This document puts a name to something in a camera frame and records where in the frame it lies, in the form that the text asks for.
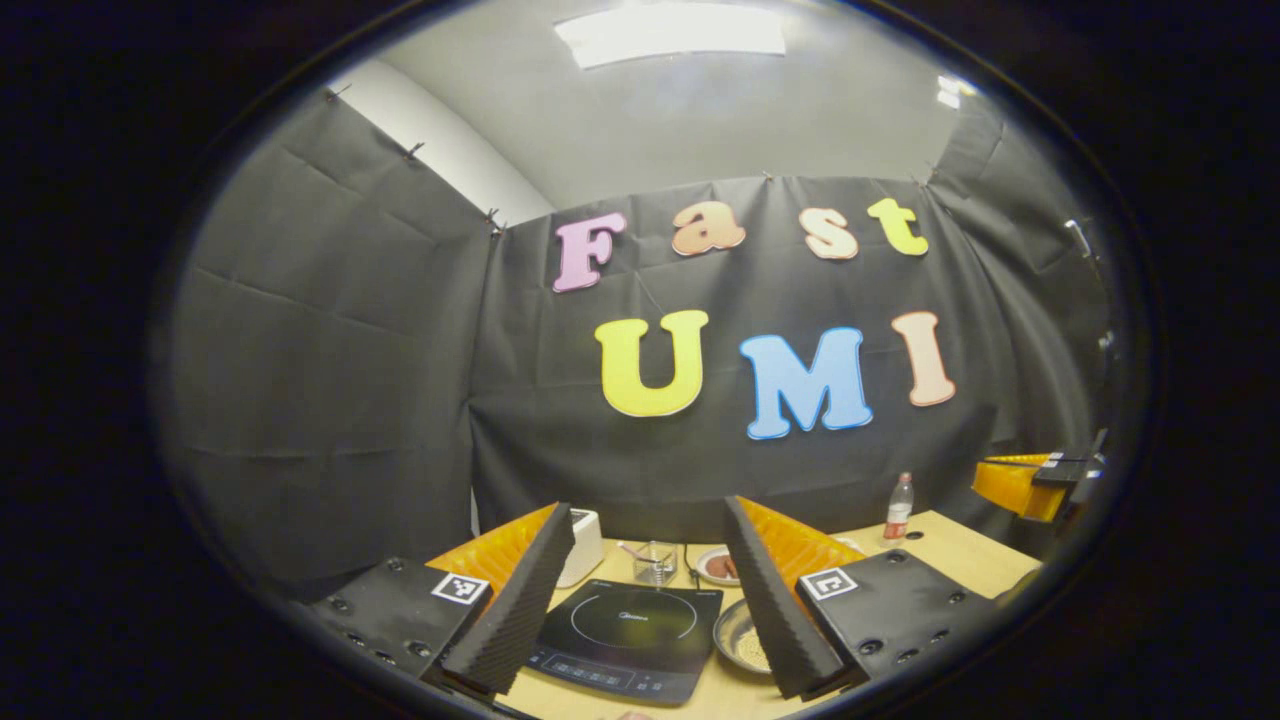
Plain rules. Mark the large ceiling light panel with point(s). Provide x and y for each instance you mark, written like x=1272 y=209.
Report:
x=670 y=32

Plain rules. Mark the small ceiling light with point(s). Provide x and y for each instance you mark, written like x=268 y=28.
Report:
x=953 y=92

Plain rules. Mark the black induction cooktop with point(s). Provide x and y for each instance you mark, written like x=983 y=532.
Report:
x=630 y=630

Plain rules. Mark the white toaster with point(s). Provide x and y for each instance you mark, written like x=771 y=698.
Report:
x=585 y=545

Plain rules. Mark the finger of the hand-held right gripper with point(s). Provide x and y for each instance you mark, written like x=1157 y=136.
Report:
x=1015 y=485

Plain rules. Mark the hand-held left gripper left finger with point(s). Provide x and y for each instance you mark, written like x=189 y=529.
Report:
x=520 y=620

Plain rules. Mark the red striped straw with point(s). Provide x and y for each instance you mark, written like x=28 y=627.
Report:
x=632 y=550

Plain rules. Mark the black backdrop cloth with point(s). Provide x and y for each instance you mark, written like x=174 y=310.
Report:
x=330 y=380

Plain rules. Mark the red meat slice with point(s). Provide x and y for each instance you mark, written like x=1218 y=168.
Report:
x=727 y=568

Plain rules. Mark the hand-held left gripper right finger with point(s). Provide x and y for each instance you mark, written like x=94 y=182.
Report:
x=770 y=610

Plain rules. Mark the clear plastic water bottle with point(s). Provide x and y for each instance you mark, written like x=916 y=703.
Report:
x=898 y=510

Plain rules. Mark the stainless steel pot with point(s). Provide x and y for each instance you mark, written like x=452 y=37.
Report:
x=735 y=635

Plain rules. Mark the white round plate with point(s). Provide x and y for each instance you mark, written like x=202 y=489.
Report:
x=708 y=572

